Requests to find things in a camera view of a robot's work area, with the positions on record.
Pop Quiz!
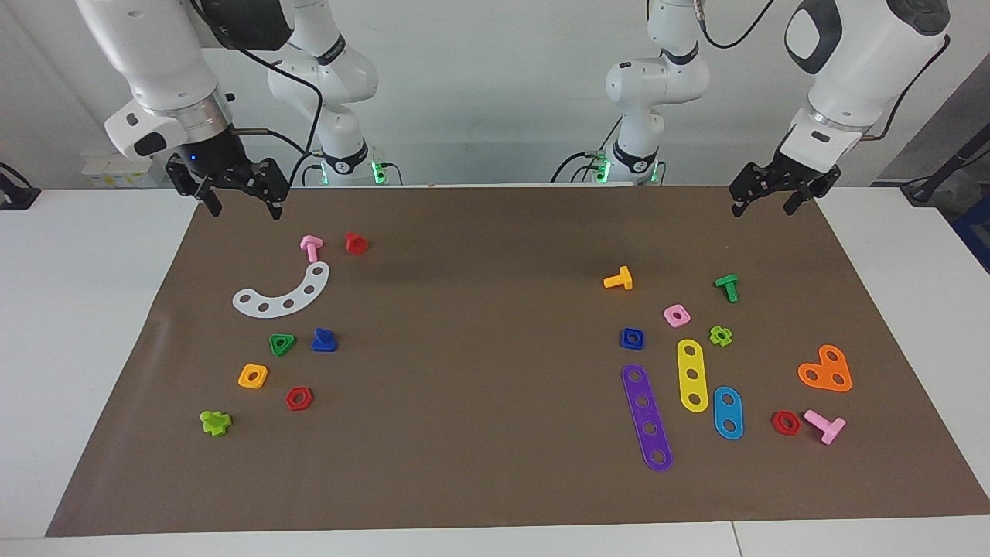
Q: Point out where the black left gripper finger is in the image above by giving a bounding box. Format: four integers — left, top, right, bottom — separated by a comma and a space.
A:
729, 162, 771, 219
783, 166, 842, 216

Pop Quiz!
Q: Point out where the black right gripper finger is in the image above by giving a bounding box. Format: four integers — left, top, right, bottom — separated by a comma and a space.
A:
246, 159, 291, 222
166, 155, 224, 218

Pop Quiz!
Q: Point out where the black stand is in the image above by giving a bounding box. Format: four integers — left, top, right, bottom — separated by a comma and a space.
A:
901, 143, 990, 206

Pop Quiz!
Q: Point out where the white curved five-hole plate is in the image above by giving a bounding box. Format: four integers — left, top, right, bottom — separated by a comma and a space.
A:
232, 261, 331, 319

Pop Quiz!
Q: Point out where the blue crate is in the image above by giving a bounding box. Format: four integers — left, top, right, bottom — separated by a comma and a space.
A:
953, 193, 990, 273

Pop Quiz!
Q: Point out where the black table clamp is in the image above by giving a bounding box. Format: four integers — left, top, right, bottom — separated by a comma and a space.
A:
0, 161, 42, 211

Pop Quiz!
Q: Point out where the orange three-hole corner plate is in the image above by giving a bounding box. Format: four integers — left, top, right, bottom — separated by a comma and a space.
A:
797, 344, 853, 393

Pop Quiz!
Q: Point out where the yellow three-hole strip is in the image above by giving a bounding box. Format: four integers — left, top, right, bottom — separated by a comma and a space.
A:
677, 339, 710, 414

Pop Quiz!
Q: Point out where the blue two-hole strip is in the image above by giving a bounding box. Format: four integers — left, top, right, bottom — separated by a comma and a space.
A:
712, 386, 744, 441

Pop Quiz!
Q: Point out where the purple four-hole strip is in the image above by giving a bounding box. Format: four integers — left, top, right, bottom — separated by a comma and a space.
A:
621, 364, 674, 473

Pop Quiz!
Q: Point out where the brown table mat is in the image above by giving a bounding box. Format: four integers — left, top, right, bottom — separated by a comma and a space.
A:
45, 184, 990, 538

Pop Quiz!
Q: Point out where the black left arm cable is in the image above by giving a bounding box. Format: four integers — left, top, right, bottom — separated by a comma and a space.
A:
696, 0, 952, 144

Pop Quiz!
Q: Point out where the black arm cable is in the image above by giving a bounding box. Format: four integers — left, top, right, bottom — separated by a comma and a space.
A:
220, 43, 326, 190
696, 0, 952, 144

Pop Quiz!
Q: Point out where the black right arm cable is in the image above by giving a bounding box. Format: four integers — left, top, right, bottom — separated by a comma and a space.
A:
220, 43, 326, 190

